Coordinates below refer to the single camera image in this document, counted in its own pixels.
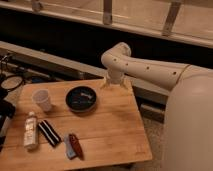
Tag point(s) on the metal window bracket centre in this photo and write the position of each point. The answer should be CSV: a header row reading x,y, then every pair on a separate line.
x,y
107,12

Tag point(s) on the red brown oblong object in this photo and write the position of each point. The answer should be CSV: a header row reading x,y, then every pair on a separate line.
x,y
76,146

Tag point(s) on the metal window bracket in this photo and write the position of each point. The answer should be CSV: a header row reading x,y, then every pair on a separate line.
x,y
171,17
36,5
107,12

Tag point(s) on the round black framed mirror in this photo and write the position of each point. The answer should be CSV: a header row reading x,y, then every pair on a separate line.
x,y
12,82

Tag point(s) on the wooden board tabletop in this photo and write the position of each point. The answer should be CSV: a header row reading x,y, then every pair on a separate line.
x,y
113,133

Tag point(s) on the black device at left edge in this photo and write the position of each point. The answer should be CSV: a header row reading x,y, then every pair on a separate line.
x,y
7,111

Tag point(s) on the white plastic cup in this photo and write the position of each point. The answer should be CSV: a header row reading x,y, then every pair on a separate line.
x,y
41,98

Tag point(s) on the metal window bracket left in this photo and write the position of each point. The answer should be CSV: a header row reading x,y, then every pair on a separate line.
x,y
36,5

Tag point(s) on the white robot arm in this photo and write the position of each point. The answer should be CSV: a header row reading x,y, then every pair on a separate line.
x,y
188,124

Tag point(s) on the clear plastic bottle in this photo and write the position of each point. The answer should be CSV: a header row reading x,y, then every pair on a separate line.
x,y
31,132

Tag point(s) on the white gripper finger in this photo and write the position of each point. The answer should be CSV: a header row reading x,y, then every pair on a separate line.
x,y
124,86
105,84

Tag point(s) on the blue rectangular block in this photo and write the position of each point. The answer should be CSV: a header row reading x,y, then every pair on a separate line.
x,y
69,149

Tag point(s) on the dark ceramic bowl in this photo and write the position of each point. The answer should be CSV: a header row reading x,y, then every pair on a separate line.
x,y
81,98

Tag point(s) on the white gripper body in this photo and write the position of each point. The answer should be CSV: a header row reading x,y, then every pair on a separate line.
x,y
114,76

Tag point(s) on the metal window bracket right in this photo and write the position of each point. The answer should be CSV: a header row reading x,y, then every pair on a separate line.
x,y
171,17

